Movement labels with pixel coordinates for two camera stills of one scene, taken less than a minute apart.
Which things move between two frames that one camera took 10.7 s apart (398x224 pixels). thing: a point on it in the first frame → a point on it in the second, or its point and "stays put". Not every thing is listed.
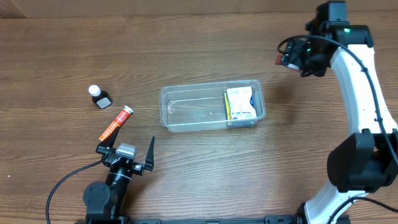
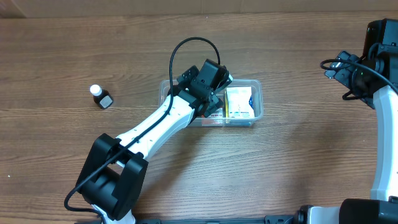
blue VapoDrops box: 237,104 stays put
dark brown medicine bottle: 100,98 stays put
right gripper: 293,48 → 342,76
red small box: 278,60 → 214,118
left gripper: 150,158 → 212,95
